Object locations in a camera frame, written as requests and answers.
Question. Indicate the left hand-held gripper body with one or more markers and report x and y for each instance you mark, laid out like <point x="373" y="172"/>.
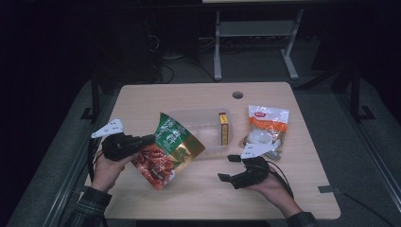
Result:
<point x="121" y="146"/>

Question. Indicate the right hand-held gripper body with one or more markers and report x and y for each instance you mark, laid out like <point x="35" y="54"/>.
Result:
<point x="253" y="171"/>

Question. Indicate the green snack bag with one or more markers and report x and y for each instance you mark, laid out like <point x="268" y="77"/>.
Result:
<point x="170" y="140"/>

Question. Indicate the yellow box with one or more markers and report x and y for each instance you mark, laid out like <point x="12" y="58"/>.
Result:
<point x="223" y="129"/>

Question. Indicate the clear plastic container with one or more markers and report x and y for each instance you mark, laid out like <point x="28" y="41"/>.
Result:
<point x="201" y="121"/>

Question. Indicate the orange white snack bag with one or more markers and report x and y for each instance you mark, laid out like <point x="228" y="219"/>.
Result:
<point x="268" y="123"/>

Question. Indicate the person's left hand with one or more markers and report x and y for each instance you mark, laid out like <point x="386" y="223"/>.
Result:
<point x="108" y="171"/>

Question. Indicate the person's right hand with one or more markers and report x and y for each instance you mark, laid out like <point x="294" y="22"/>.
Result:
<point x="277" y="192"/>

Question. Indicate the black metal stand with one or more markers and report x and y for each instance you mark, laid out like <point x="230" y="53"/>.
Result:
<point x="94" y="97"/>
<point x="356" y="94"/>

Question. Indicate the grey tape strip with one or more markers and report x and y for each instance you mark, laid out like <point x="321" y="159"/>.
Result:
<point x="327" y="189"/>

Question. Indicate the grey metal stand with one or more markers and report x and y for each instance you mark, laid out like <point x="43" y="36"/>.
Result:
<point x="252" y="28"/>

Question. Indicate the grey metal rail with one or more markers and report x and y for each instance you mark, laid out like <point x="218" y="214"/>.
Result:
<point x="375" y="157"/>
<point x="72" y="176"/>

